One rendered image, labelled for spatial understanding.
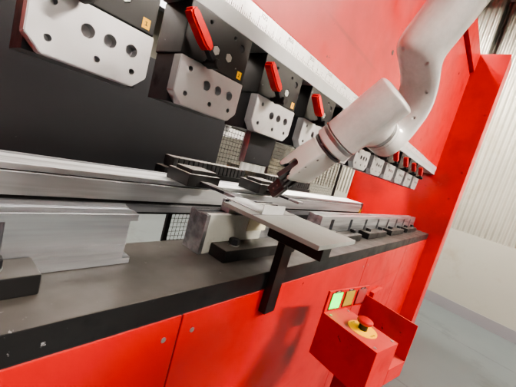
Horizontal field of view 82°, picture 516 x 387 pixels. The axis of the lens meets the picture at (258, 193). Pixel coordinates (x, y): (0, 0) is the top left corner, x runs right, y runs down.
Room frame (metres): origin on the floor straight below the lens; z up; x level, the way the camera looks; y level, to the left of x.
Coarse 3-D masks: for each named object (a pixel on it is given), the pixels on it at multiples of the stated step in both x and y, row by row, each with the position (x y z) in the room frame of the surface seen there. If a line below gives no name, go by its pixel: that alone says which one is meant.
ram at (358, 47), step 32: (224, 0) 0.55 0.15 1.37; (256, 0) 0.61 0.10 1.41; (288, 0) 0.68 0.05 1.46; (320, 0) 0.76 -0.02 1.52; (352, 0) 0.88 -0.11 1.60; (384, 0) 1.02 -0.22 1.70; (416, 0) 1.22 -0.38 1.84; (256, 32) 0.63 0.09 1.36; (288, 32) 0.70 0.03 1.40; (320, 32) 0.79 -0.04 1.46; (352, 32) 0.92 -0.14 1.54; (384, 32) 1.08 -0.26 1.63; (288, 64) 0.72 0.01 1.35; (352, 64) 0.96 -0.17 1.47; (384, 64) 1.14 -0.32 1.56; (448, 64) 1.85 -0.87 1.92; (448, 96) 2.07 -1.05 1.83; (448, 128) 2.37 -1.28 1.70; (416, 160) 1.88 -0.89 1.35
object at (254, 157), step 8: (248, 136) 0.72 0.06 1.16; (256, 136) 0.74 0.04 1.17; (248, 144) 0.72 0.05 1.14; (256, 144) 0.74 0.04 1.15; (264, 144) 0.77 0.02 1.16; (272, 144) 0.79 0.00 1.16; (240, 152) 0.73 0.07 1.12; (248, 152) 0.73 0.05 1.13; (256, 152) 0.75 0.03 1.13; (264, 152) 0.77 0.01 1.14; (272, 152) 0.80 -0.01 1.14; (240, 160) 0.73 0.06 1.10; (248, 160) 0.73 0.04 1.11; (256, 160) 0.76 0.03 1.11; (264, 160) 0.78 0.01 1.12; (240, 168) 0.73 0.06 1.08; (248, 168) 0.75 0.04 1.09; (256, 168) 0.78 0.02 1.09; (264, 168) 0.80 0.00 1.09
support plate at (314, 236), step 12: (228, 204) 0.67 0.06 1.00; (264, 204) 0.80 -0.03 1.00; (252, 216) 0.62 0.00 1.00; (264, 216) 0.65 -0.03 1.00; (276, 216) 0.69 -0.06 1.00; (288, 216) 0.73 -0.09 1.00; (276, 228) 0.58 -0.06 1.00; (288, 228) 0.59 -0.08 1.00; (300, 228) 0.62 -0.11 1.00; (312, 228) 0.66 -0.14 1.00; (324, 228) 0.70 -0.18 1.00; (300, 240) 0.55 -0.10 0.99; (312, 240) 0.55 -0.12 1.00; (324, 240) 0.57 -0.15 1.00; (336, 240) 0.60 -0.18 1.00; (348, 240) 0.64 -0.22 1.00
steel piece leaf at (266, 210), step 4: (232, 200) 0.72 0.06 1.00; (236, 200) 0.73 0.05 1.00; (240, 200) 0.74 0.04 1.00; (244, 200) 0.76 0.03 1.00; (248, 200) 0.78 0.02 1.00; (240, 204) 0.70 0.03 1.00; (244, 204) 0.71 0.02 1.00; (248, 204) 0.72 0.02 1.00; (252, 204) 0.73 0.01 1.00; (256, 204) 0.75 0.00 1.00; (260, 204) 0.77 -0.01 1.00; (252, 208) 0.68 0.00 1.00; (256, 208) 0.70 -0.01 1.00; (260, 208) 0.71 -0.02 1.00; (264, 208) 0.66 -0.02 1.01; (268, 208) 0.67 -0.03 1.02; (272, 208) 0.68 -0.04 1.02; (276, 208) 0.69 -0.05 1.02; (280, 208) 0.71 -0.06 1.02; (284, 208) 0.72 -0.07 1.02; (260, 212) 0.67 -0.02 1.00; (264, 212) 0.66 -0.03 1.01; (268, 212) 0.67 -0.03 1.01; (272, 212) 0.68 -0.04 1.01; (276, 212) 0.70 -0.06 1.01; (280, 212) 0.71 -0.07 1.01
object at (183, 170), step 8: (168, 168) 0.89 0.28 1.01; (176, 168) 0.87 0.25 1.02; (184, 168) 0.86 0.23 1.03; (192, 168) 0.86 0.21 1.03; (200, 168) 0.93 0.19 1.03; (168, 176) 0.89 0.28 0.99; (176, 176) 0.86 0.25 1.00; (184, 176) 0.84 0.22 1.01; (192, 176) 0.83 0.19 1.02; (200, 176) 0.86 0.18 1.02; (208, 176) 0.89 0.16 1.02; (184, 184) 0.83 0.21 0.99; (192, 184) 0.84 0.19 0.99; (200, 184) 0.86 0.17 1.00; (208, 184) 0.84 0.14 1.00; (216, 184) 0.91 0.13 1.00; (224, 192) 0.79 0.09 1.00
